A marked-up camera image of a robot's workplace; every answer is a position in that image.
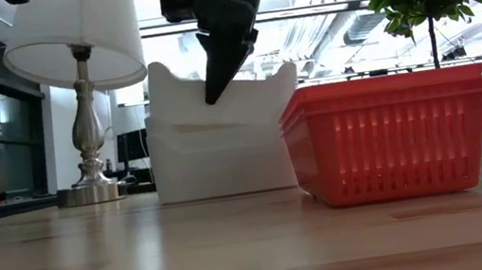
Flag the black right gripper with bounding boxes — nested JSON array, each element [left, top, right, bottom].
[[189, 0, 292, 108]]

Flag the white plastic storage bin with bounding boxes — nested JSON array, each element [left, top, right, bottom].
[[142, 41, 306, 142], [144, 96, 300, 207]]

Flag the orange slotted plastic basket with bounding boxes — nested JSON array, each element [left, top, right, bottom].
[[273, 60, 482, 125], [276, 77, 482, 217]]

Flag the black computer monitor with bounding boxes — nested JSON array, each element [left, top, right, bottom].
[[114, 128, 152, 165]]

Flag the silver lamp with white shade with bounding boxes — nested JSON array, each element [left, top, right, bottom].
[[0, 0, 167, 215]]

